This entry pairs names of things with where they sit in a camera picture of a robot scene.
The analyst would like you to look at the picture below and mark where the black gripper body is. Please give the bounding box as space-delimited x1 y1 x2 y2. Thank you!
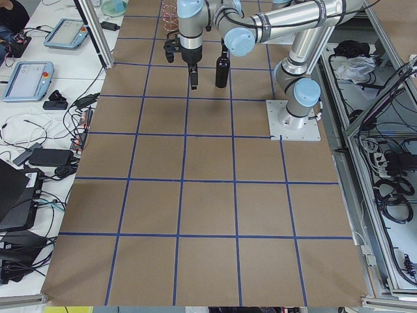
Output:
180 47 203 73

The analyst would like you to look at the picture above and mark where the dark wine bottle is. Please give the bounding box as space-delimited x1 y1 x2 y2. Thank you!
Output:
215 41 230 88

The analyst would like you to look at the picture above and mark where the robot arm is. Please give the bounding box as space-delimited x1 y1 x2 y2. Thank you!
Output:
177 0 363 130

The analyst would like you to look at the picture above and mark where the green glass plate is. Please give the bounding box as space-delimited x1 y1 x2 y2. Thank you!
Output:
100 0 128 18

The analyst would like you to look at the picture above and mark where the blue teach pendant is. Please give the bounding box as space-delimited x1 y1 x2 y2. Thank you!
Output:
44 18 88 50
2 61 55 102

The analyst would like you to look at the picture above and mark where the black power adapter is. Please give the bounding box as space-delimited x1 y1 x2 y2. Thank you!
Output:
29 148 74 167

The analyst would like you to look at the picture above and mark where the black laptop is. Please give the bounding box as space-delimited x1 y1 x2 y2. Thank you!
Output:
1 160 44 232

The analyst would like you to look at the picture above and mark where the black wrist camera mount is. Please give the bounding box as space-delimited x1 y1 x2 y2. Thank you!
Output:
164 29 180 63

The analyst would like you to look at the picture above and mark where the copper wire wine basket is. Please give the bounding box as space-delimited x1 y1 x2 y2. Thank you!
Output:
161 0 179 33

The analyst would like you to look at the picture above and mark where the aluminium frame post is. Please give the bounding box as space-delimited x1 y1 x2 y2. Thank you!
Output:
74 0 114 70

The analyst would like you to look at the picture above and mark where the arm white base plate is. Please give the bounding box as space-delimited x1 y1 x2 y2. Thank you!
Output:
266 100 321 142

